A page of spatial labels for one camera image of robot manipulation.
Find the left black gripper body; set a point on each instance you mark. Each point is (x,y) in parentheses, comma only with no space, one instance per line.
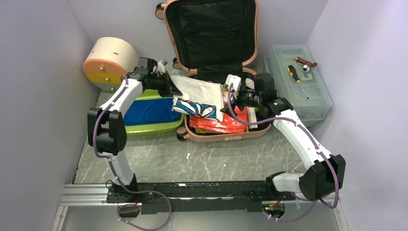
(159,83)

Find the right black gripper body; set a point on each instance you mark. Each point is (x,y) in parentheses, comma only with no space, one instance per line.
(248,98)

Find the red white patterned cloth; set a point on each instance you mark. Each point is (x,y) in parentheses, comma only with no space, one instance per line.
(229,125)

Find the white printed cloth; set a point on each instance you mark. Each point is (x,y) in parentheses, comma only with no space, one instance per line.
(199,98)

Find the blue cloth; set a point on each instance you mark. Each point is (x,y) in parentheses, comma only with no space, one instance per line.
(144,112)

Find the green plastic tray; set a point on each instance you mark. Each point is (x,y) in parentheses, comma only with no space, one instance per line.
(153,128)

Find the pink hard-shell suitcase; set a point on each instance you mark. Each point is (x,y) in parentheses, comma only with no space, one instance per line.
(214,38)

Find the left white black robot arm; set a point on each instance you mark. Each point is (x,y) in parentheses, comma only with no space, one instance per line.
(106,128)

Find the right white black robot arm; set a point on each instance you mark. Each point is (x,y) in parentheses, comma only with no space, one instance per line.
(324,173)

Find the small white barcode box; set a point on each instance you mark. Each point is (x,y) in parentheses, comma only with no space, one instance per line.
(251,113)

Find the black yellow screwdriver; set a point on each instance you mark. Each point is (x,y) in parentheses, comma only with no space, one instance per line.
(292,71)

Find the clear plastic storage box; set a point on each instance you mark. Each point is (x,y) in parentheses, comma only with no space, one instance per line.
(312,110)

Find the cream cylindrical drawer cabinet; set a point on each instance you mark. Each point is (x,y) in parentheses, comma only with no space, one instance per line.
(108,60)

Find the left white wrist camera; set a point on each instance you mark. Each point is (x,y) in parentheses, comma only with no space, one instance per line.
(159,67)

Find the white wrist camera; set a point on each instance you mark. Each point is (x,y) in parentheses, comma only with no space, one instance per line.
(234,82)
(159,67)

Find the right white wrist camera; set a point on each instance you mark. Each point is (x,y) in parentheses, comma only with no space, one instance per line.
(234,82)

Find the brown handled metal tool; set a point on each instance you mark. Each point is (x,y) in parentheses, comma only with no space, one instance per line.
(306,65)

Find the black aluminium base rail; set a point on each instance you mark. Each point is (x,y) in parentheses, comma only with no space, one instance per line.
(155,197)

